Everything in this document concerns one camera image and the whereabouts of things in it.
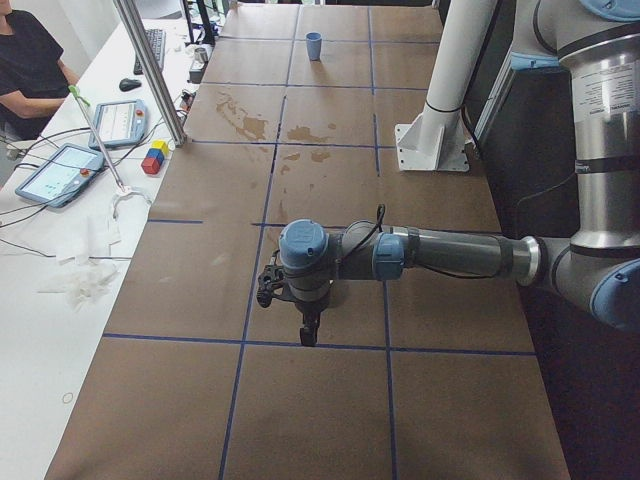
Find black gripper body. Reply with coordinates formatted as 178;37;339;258
294;293;330;325

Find blue plastic cup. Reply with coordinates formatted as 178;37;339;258
305;32;322;61

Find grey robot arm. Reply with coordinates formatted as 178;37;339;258
257;1;639;346

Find white mounting pillar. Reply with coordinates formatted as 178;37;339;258
395;0;497;172

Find red blue yellow blocks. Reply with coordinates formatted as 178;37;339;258
141;140;170;175

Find crumpled white tissues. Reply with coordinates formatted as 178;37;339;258
37;214;121;310

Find far teach pendant tablet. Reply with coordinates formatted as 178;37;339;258
93;99;148;149

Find teach pendant tablet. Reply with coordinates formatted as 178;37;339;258
15;143;105;208
93;99;148;149

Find steel tumbler cup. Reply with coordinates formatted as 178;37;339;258
194;47;209;64

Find near teach pendant tablet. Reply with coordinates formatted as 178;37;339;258
15;143;105;208

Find black computer mouse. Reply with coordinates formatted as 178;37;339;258
118;78;142;92

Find black keyboard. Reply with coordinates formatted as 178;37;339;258
145;28;166;70

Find seated person black shirt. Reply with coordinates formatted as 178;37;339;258
1;1;79;140

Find aluminium frame post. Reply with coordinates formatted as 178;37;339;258
113;0;187;147

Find green handled reach grabber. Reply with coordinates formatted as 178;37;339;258
69;85;152;220

